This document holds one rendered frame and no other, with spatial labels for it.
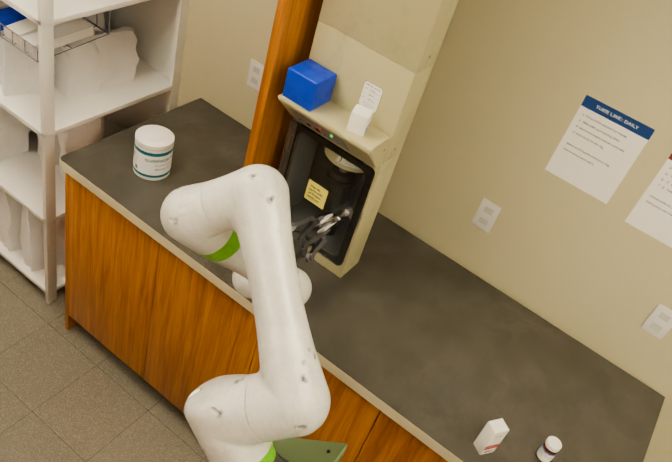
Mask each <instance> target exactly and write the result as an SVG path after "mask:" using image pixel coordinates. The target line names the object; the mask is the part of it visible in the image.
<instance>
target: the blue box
mask: <svg viewBox="0 0 672 462"><path fill-rule="evenodd" d="M336 78H337V74H336V73H334V72H332V71H331V70H329V69H327V68H325V67H324V66H322V65H320V64H318V63H317V62H315V61H313V60H312V59H308V60H305V61H303V62H301V63H298V64H296V65H294V66H291V67H289V68H288V73H287V76H286V81H285V85H284V90H283V96H284V97H286V98H288V99H289V100H291V101H293V102H294V103H296V104H298V105H299V106H301V107H302V108H304V109H306V110H307V111H309V112H310V111H312V110H314V109H316V108H318V107H320V106H322V105H324V104H325V103H327V102H329V101H330V99H331V95H332V92H333V88H334V85H335V81H336Z"/></svg>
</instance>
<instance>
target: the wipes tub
mask: <svg viewBox="0 0 672 462"><path fill-rule="evenodd" d="M174 139H175V137H174V134H173V133H172V132H171V131H170V130H169V129H167V128H165V127H163V126H159V125H145V126H142V127H140V128H138V129H137V130H136V132H135V142H134V156H133V171H134V173H135V174H136V175H137V176H139V177H141V178H143V179H146V180H151V181H156V180H161V179H164V178H166V177H167V176H168V175H169V174H170V170H171V163H172V155H173V147H174Z"/></svg>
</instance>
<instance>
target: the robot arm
mask: <svg viewBox="0 0 672 462"><path fill-rule="evenodd" d="M332 216H333V213H331V214H328V215H326V216H325V217H323V216H320V217H318V218H317V219H315V217H314V216H311V217H308V218H306V219H303V220H301V221H299V222H291V211H290V194H289V188H288V184H287V182H286V180H285V178H284V177H283V176H282V175H281V173H280V172H278V171H277V170H276V169H274V168H272V167H270V166H268V165H263V164H253V165H249V166H246V167H243V168H241V169H239V170H237V171H234V172H232V173H229V174H227V175H224V176H222V177H219V178H216V179H213V180H210V181H206V182H201V183H197V184H192V185H187V186H183V187H180V188H177V189H175V190H174V191H172V192H171V193H170V194H169V195H168V196H167V197H166V198H165V200H164V202H163V204H162V206H161V211H160V219H161V223H162V226H163V228H164V230H165V231H166V233H167V234H168V235H169V236H170V237H171V238H173V239H174V240H176V241H177V242H179V243H181V244H182V245H184V246H185V247H187V248H189V249H190V250H192V251H194V252H196V253H197V254H199V255H201V256H203V257H205V258H207V259H209V260H211V261H213V262H215V263H217V264H219V265H221V266H223V267H225V268H227V269H229V270H231V271H233V274H232V282H233V286H234V288H235V290H236V291H237V292H238V293H239V294H240V295H242V296H243V297H246V298H251V299H252V304H253V310H254V317H255V324H256V332H257V341H258V351H259V363H260V370H259V371H258V372H257V373H254V374H234V375H223V376H219V377H216V378H213V379H211V380H209V381H207V382H205V383H203V384H202V385H200V386H199V387H198V388H196V389H195V390H194V391H193V392H192V393H191V394H190V396H189V397H188V399H187V401H186V403H185V406H184V414H185V417H186V420H187V421H188V423H189V425H190V427H191V429H192V431H193V433H194V435H195V437H196V439H197V441H198V443H199V445H200V446H201V448H202V450H203V452H204V454H205V456H206V457H207V459H208V461H209V462H289V461H288V460H287V459H285V458H283V457H282V456H280V455H279V454H278V453H277V451H276V450H275V448H274V445H273V441H277V440H283V439H289V438H296V437H302V436H306V435H309V434H311V433H313V432H314V431H316V430H317V429H318V428H319V427H320V426H321V425H322V424H323V423H324V421H325V420H326V418H327V416H328V413H329V410H330V405H331V397H330V391H329V388H328V385H327V382H326V380H325V377H324V374H323V371H322V368H321V365H320V361H319V358H318V355H317V352H316V349H315V345H314V342H313V338H312V335H311V331H310V327H309V323H308V319H307V315H306V311H305V307H304V304H305V303H306V302H307V301H308V299H309V298H310V295H311V292H312V284H311V281H310V278H309V277H308V275H307V274H306V273H305V272H304V271H302V270H301V269H299V268H297V265H296V262H297V261H298V260H299V259H300V258H303V257H304V258H305V259H306V262H310V261H313V260H314V258H315V255H316V254H317V252H318V251H319V250H320V249H321V248H322V246H323V245H324V244H325V243H326V242H327V239H326V238H325V235H326V234H327V233H328V232H330V227H331V226H332V225H334V224H335V223H336V222H335V223H333V224H330V225H327V226H325V227H322V228H321V229H320V230H318V231H317V233H319V234H316V235H315V236H314V237H312V238H310V239H309V240H307V239H306V238H305V236H306V235H307V234H308V233H309V232H310V231H311V230H312V229H313V228H314V227H316V226H319V225H321V224H322V223H324V222H325V221H326V220H328V219H329V218H330V217H332ZM307 222H310V224H308V225H307V226H306V227H305V228H304V229H303V230H302V231H301V232H295V231H294V230H295V229H296V228H297V226H300V225H302V224H305V223H307ZM318 239H319V241H318V242H317V243H316V244H315V246H314V247H313V248H312V249H311V250H310V251H309V253H307V251H308V246H309V245H311V244H312V243H313V242H315V241H317V240H318Z"/></svg>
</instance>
